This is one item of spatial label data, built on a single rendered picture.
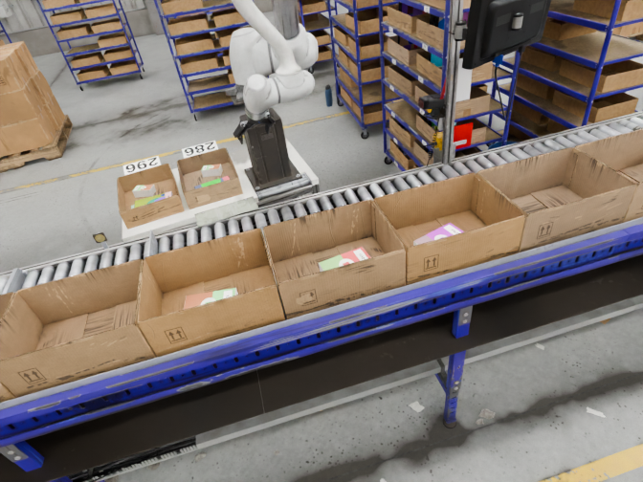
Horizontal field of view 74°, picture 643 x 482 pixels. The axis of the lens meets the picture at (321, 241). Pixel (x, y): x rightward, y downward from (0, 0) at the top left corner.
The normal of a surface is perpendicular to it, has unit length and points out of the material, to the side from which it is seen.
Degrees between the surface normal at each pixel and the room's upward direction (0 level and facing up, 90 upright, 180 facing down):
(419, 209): 89
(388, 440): 0
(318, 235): 89
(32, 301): 90
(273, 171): 90
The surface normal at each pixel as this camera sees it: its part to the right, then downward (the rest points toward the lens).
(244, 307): 0.27, 0.58
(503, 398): -0.12, -0.77
